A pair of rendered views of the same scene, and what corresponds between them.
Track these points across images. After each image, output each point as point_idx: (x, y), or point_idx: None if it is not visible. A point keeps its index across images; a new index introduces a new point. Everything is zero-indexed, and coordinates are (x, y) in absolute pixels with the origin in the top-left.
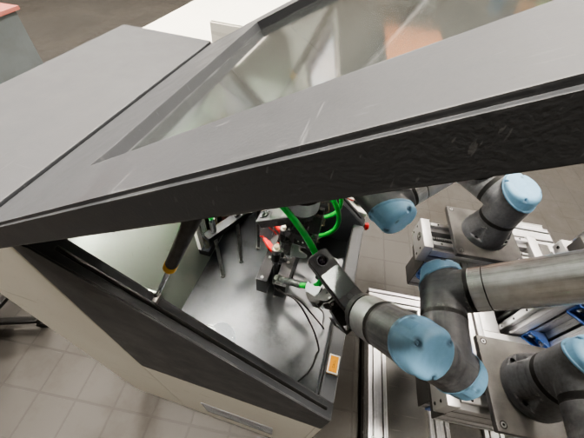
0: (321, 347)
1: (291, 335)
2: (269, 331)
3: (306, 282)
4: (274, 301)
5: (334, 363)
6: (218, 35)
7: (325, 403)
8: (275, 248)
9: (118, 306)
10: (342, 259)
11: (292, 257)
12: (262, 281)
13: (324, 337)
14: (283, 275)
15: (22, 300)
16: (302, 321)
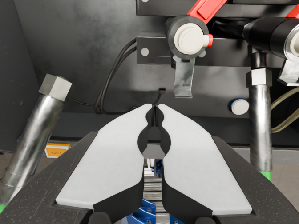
0: (109, 110)
1: (108, 70)
2: (100, 37)
3: (195, 72)
4: (149, 28)
5: (57, 153)
6: None
7: (5, 152)
8: (178, 41)
9: None
10: (247, 117)
11: (217, 59)
12: (135, 3)
13: (122, 111)
14: (163, 52)
15: None
16: (133, 81)
